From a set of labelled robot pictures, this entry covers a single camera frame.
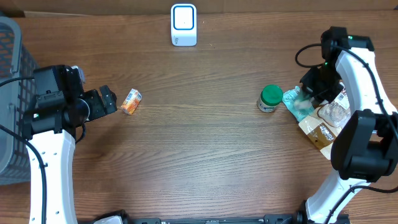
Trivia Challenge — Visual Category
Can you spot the orange tissue pack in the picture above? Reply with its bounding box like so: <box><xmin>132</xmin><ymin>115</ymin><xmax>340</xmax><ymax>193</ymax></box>
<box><xmin>121</xmin><ymin>88</ymin><xmax>142</xmax><ymax>115</ymax></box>

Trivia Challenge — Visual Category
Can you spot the cream green packet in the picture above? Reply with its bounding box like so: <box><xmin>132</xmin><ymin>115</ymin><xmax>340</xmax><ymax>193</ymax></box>
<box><xmin>294</xmin><ymin>99</ymin><xmax>312</xmax><ymax>110</ymax></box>

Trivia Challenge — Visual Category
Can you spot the mint green wipe packet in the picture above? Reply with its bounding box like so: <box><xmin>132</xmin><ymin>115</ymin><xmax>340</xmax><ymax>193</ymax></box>
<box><xmin>282</xmin><ymin>86</ymin><xmax>315</xmax><ymax>122</ymax></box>

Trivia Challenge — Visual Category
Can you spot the brown white snack bag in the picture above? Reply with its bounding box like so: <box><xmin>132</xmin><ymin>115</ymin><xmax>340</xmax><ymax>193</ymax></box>
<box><xmin>298</xmin><ymin>89</ymin><xmax>351</xmax><ymax>160</ymax></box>

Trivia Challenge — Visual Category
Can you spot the green lid spice jar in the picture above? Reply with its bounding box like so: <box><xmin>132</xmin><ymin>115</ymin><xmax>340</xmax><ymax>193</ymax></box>
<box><xmin>257</xmin><ymin>85</ymin><xmax>283</xmax><ymax>113</ymax></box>

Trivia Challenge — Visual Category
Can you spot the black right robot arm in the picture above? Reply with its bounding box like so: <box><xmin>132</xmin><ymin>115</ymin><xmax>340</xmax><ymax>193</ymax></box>
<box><xmin>291</xmin><ymin>27</ymin><xmax>397</xmax><ymax>223</ymax></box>

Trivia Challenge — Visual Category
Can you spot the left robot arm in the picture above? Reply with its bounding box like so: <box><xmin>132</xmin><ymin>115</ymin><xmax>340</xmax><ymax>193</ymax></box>
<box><xmin>22</xmin><ymin>83</ymin><xmax>116</xmax><ymax>223</ymax></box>

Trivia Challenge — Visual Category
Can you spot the white barcode scanner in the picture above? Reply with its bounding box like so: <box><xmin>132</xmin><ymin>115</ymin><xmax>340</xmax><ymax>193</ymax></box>
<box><xmin>170</xmin><ymin>3</ymin><xmax>197</xmax><ymax>47</ymax></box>

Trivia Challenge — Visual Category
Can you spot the grey plastic mesh basket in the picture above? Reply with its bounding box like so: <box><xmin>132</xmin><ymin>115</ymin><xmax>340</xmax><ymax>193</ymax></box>
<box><xmin>1</xmin><ymin>16</ymin><xmax>39</xmax><ymax>185</ymax></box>

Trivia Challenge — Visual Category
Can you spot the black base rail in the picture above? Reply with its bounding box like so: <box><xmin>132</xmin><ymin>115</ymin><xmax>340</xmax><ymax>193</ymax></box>
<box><xmin>127</xmin><ymin>214</ymin><xmax>303</xmax><ymax>224</ymax></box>

